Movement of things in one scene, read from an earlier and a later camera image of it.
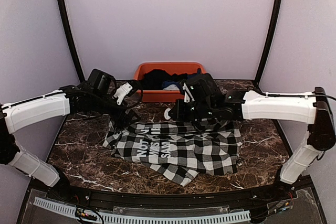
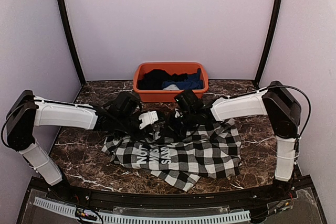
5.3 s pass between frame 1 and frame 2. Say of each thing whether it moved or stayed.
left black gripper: moved
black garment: stayed
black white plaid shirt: moved
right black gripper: moved
